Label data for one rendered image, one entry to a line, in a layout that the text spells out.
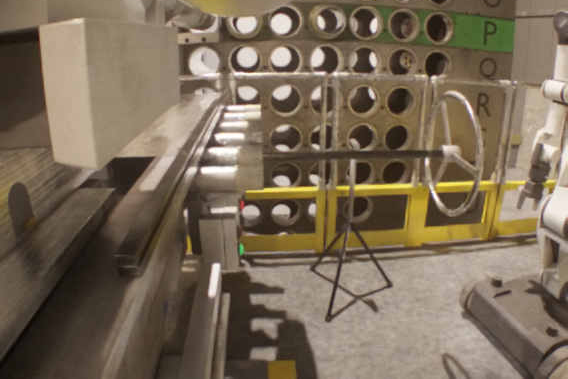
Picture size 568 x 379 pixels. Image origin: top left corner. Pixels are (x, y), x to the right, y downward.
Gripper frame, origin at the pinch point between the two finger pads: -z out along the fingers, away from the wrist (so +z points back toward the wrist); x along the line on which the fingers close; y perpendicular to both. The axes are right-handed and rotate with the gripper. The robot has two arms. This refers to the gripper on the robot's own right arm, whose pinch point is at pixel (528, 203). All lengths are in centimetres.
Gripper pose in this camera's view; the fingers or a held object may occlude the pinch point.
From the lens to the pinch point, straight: 182.9
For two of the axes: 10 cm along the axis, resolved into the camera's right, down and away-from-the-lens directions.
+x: -9.6, -1.2, -2.6
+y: 2.1, 3.1, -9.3
